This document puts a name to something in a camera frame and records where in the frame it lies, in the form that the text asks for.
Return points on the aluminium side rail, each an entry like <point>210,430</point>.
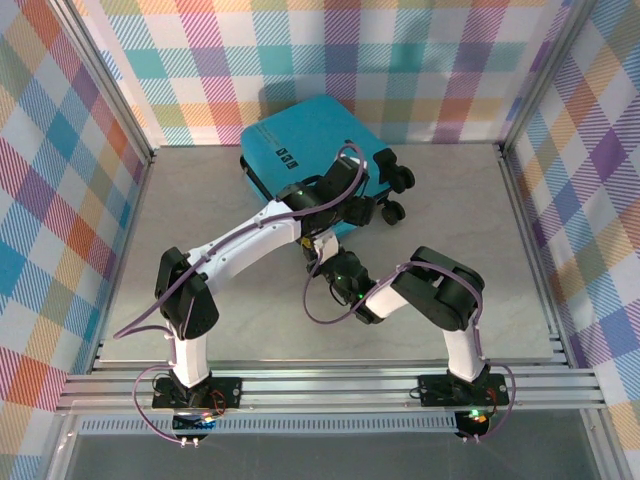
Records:
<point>517,200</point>
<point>119,272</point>

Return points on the aluminium frame post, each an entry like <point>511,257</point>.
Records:
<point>546,75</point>
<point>127,120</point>

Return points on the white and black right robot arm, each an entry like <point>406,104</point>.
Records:
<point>385,300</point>

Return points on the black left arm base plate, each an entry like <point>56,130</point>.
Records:
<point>230,392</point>

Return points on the black controller board with LEDs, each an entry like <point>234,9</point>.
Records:
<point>475,425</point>
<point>192,424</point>

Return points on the blue hard-shell suitcase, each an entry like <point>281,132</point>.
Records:
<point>300,135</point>

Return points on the aluminium mounting rail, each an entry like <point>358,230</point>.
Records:
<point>325,390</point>

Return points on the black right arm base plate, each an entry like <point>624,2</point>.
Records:
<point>435,390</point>

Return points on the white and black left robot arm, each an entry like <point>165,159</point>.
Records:
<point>250,240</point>

